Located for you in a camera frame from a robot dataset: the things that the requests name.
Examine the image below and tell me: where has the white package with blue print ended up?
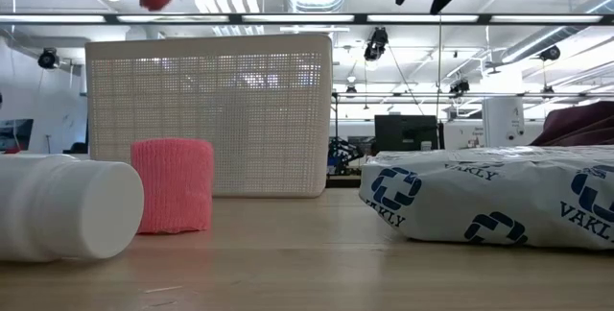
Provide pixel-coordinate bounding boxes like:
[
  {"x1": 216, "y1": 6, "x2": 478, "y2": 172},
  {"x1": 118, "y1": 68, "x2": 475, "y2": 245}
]
[{"x1": 358, "y1": 145, "x2": 614, "y2": 251}]

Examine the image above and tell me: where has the pink bandage roll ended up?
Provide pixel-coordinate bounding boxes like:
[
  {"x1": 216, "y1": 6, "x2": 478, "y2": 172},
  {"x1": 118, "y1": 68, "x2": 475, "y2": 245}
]
[{"x1": 130, "y1": 138, "x2": 215, "y2": 234}]

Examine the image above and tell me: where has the white plastic bottle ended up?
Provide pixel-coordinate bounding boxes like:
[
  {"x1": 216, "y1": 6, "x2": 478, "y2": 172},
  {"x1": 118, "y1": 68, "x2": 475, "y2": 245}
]
[{"x1": 0, "y1": 153, "x2": 145, "y2": 263}]

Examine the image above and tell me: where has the white perforated plastic basket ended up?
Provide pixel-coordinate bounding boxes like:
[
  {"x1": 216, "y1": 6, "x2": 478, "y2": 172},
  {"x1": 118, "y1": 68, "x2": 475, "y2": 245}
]
[{"x1": 84, "y1": 33, "x2": 334, "y2": 200}]

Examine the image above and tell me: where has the white pillar with labels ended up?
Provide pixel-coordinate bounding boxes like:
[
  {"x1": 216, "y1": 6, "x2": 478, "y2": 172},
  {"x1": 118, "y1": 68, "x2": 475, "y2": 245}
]
[{"x1": 482, "y1": 95, "x2": 526, "y2": 149}]

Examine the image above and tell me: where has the black computer monitor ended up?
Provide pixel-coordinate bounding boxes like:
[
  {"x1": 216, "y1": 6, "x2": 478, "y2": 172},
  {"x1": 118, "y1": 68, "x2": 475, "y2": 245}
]
[{"x1": 374, "y1": 114, "x2": 439, "y2": 154}]

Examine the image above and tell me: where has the maroon cloth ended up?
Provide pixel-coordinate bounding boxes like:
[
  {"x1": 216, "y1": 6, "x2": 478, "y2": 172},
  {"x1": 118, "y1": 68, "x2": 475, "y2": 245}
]
[{"x1": 530, "y1": 100, "x2": 614, "y2": 148}]

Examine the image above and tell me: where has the black ceiling camera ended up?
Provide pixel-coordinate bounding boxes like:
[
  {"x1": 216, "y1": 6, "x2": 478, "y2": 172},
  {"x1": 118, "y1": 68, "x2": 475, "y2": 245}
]
[
  {"x1": 363, "y1": 26, "x2": 390, "y2": 63},
  {"x1": 448, "y1": 78, "x2": 472, "y2": 96},
  {"x1": 37, "y1": 47, "x2": 60, "y2": 71},
  {"x1": 538, "y1": 44, "x2": 562, "y2": 62}
]

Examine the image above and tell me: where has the black overhead frame bar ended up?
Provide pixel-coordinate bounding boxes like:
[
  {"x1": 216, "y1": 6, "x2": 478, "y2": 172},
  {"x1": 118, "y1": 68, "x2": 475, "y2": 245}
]
[{"x1": 0, "y1": 12, "x2": 614, "y2": 27}]

